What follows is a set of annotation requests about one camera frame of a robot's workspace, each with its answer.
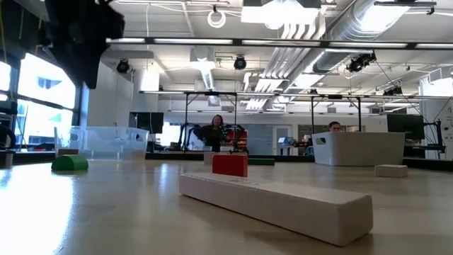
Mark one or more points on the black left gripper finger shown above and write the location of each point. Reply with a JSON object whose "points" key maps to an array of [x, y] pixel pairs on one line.
{"points": [[92, 60], [76, 60]]}

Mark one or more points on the black background robot arm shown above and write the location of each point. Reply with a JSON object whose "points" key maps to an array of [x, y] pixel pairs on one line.
{"points": [[237, 129], [189, 129]]}

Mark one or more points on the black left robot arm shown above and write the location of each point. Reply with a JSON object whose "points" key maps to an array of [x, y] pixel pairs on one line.
{"points": [[7, 159]]}

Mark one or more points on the black ceiling spotlight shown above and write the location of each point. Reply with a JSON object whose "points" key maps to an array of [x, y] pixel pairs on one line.
{"points": [[240, 62], [122, 66]]}

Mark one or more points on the clear plastic bin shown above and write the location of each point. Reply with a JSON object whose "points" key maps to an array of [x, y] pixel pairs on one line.
{"points": [[106, 140]]}

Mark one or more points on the black monitor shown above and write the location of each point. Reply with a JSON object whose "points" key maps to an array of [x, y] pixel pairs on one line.
{"points": [[405, 126], [147, 122]]}

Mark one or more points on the green half-cylinder block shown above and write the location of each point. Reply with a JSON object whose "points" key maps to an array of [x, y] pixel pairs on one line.
{"points": [[69, 163]]}

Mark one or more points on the standing person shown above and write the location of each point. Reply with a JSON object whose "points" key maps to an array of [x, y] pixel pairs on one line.
{"points": [[216, 132]]}

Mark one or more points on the red tool cabinet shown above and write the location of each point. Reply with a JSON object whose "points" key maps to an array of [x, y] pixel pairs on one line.
{"points": [[242, 140]]}

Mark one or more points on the red cube block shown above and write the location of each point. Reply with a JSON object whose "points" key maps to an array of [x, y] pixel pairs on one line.
{"points": [[230, 165]]}

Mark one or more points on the overhead light bar beam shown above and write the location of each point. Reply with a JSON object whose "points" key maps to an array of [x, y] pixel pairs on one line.
{"points": [[283, 43]]}

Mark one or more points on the white ceiling light panel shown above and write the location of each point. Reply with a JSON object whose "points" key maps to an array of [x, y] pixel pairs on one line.
{"points": [[279, 14]]}

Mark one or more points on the long natural wooden block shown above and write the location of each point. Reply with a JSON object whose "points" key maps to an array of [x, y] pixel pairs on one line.
{"points": [[283, 209]]}

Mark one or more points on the seated person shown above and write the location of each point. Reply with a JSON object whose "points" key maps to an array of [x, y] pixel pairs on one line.
{"points": [[334, 126]]}

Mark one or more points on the white plastic bin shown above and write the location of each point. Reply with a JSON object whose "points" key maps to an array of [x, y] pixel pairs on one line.
{"points": [[357, 148]]}

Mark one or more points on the black monitor stand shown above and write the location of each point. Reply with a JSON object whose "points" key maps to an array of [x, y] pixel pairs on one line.
{"points": [[438, 136]]}

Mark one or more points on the black background rig frame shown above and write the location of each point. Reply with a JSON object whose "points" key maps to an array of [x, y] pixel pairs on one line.
{"points": [[186, 120], [312, 113]]}

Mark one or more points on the black table frame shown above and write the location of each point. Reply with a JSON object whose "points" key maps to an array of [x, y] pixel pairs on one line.
{"points": [[170, 156]]}

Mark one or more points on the black ceiling camera rig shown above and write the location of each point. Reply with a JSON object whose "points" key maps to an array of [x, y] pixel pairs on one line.
{"points": [[359, 62]]}

